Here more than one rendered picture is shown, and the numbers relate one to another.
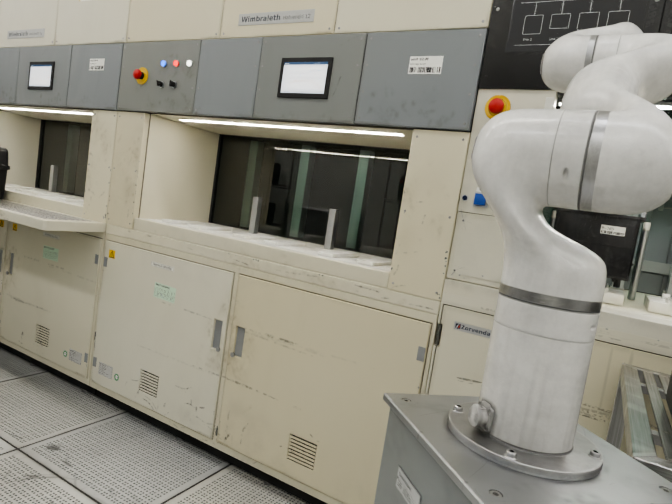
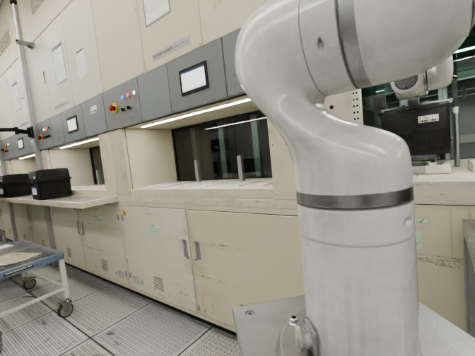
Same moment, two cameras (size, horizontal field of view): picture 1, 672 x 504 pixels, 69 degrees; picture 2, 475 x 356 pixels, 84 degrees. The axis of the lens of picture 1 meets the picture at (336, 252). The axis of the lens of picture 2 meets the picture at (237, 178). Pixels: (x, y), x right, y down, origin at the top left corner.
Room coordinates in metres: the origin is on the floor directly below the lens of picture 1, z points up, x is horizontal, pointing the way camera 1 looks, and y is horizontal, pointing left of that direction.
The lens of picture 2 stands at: (0.31, -0.20, 1.01)
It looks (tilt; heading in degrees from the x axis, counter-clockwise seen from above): 5 degrees down; 9
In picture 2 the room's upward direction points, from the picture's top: 6 degrees counter-clockwise
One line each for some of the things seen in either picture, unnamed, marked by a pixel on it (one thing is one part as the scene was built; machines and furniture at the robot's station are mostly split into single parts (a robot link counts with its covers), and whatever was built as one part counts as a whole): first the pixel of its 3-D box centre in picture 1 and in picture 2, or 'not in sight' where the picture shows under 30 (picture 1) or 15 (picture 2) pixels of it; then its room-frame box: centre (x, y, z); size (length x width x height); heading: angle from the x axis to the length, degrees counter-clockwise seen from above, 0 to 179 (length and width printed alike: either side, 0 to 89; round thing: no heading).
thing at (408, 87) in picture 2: not in sight; (409, 82); (1.26, -0.64, 1.19); 0.13 x 0.09 x 0.08; 151
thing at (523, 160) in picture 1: (538, 204); (314, 97); (0.64, -0.25, 1.07); 0.19 x 0.12 x 0.24; 61
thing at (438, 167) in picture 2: (583, 288); (416, 166); (1.48, -0.76, 0.89); 0.22 x 0.21 x 0.04; 151
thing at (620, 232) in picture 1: (594, 233); (415, 125); (1.48, -0.76, 1.06); 0.24 x 0.20 x 0.32; 61
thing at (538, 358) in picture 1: (533, 371); (355, 276); (0.62, -0.28, 0.85); 0.19 x 0.19 x 0.18
